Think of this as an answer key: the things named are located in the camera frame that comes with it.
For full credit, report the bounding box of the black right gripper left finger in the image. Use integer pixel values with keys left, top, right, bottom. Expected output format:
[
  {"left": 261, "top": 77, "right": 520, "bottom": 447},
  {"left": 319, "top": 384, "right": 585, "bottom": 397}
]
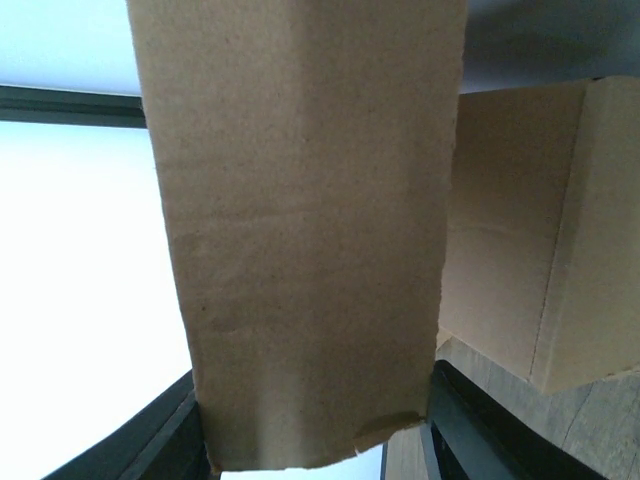
[{"left": 47, "top": 372, "right": 221, "bottom": 479}]

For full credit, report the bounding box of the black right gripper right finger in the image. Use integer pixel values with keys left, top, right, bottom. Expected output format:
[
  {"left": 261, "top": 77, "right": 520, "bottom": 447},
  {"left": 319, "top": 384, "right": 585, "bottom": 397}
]
[{"left": 420, "top": 360, "right": 602, "bottom": 480}]

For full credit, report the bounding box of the brown cardboard box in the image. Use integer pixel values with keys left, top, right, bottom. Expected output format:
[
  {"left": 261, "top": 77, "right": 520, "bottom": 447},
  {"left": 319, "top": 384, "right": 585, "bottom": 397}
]
[{"left": 127, "top": 1, "right": 467, "bottom": 472}]

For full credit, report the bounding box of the top folded brown box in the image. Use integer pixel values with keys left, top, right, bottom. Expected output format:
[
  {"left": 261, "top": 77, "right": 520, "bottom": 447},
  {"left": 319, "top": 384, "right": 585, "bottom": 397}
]
[{"left": 440, "top": 76, "right": 639, "bottom": 393}]

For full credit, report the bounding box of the black right frame post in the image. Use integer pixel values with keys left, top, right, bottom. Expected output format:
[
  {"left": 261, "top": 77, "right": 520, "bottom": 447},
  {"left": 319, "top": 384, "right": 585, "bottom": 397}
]
[{"left": 1, "top": 85, "right": 147, "bottom": 129}]

